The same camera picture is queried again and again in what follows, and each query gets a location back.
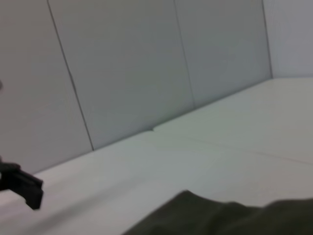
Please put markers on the dark green t-shirt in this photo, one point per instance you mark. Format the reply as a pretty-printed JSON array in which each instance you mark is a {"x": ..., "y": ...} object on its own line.
[{"x": 232, "y": 218}]

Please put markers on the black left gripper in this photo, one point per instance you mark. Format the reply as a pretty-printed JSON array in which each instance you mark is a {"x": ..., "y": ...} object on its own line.
[{"x": 8, "y": 177}]

